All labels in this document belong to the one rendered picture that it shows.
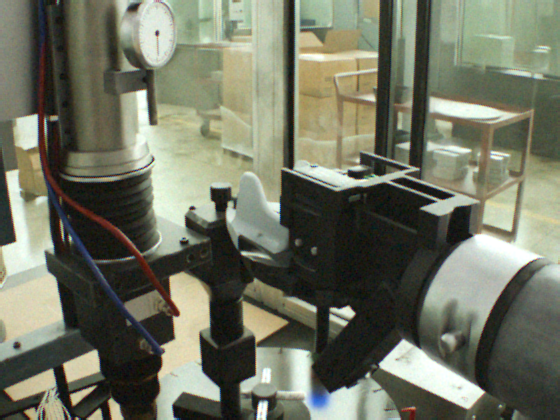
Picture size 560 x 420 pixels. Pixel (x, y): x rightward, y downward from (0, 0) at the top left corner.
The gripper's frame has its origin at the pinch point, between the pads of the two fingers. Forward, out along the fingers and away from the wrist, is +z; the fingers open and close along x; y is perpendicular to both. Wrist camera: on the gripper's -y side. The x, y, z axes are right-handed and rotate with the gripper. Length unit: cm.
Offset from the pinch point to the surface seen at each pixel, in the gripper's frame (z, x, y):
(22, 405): 30.6, 17.5, -32.5
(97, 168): 2.7, 11.3, 5.9
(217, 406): 6.3, 0.7, -22.9
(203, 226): 3.0, 2.7, -0.8
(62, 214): 4.4, 13.9, 2.5
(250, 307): 60, -39, -50
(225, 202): 3.8, 0.1, 0.5
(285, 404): 8.8, -10.1, -29.5
